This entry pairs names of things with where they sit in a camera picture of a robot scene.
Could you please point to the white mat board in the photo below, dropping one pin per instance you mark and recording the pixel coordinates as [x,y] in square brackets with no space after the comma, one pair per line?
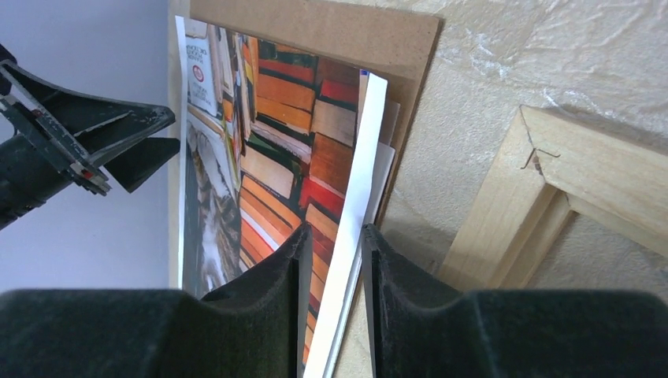
[371,165]

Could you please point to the brown cardboard backing board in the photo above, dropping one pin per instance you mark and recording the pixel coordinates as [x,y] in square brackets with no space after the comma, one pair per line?
[395,44]

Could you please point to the cat and books photo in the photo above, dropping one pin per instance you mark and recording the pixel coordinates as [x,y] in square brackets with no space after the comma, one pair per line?
[268,138]

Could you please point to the light wooden picture frame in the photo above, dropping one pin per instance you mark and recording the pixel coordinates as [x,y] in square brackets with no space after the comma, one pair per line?
[548,167]

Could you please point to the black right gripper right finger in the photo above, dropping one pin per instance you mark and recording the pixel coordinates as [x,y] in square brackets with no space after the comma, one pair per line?
[421,327]

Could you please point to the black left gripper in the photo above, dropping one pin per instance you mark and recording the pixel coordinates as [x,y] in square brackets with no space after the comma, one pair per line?
[63,136]

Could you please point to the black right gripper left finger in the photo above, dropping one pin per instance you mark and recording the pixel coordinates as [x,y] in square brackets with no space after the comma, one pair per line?
[253,326]

